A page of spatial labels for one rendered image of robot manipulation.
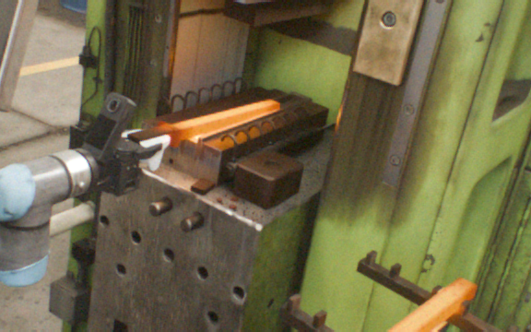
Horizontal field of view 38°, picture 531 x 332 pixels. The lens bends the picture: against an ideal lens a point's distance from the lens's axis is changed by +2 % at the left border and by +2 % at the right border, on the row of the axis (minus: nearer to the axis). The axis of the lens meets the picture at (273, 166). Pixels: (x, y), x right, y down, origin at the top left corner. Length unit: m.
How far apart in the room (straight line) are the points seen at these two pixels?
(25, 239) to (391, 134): 0.65
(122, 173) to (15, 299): 1.46
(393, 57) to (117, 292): 0.75
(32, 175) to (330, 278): 0.66
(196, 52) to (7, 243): 0.70
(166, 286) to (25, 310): 1.16
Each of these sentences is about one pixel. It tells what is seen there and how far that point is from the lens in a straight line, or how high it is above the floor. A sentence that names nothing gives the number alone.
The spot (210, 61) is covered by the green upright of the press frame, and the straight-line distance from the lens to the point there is 1.78.
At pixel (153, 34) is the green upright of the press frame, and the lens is 1.68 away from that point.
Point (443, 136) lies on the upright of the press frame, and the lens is 1.37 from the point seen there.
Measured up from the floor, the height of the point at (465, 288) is 0.96.
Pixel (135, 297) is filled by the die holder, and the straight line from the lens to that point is 1.62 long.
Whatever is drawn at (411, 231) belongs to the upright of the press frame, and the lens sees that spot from 1.44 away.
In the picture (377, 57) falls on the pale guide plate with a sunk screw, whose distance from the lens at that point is 1.36.
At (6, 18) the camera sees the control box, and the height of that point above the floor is 1.11.
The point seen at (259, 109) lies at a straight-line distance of 1.62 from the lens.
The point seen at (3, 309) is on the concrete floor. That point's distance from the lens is 2.66.
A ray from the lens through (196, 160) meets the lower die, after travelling 1.47.
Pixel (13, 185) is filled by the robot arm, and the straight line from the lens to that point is 1.15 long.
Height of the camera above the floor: 1.56
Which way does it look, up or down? 24 degrees down
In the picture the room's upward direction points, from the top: 11 degrees clockwise
